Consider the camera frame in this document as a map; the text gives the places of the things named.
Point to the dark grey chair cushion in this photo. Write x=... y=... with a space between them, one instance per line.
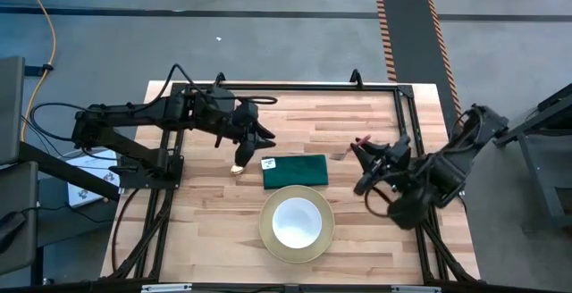
x=18 y=221
x=11 y=110

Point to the black mat with orange stripes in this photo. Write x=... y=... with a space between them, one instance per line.
x=411 y=25

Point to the white napkin label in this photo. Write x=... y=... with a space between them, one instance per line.
x=268 y=164

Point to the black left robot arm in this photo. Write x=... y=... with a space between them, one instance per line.
x=134 y=114

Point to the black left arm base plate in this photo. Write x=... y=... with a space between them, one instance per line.
x=134 y=181

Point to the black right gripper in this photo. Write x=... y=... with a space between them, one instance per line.
x=395 y=156

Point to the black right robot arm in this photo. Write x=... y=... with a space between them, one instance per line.
x=447 y=172

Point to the white bowl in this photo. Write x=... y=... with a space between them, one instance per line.
x=297 y=222

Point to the silver table edge bracket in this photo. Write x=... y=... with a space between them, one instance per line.
x=165 y=288
x=415 y=289

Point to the dark green folded napkin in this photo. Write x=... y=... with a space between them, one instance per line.
x=299 y=173

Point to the black metal table frame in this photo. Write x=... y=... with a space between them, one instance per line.
x=313 y=87

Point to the pale yellow plate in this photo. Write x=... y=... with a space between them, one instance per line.
x=266 y=223

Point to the black metal cart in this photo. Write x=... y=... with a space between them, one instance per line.
x=549 y=110

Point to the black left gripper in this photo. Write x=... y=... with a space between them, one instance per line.
x=243 y=123

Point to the white printed box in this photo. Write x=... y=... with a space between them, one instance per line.
x=89 y=188

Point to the black diagonal support beam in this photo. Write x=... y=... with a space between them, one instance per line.
x=58 y=168

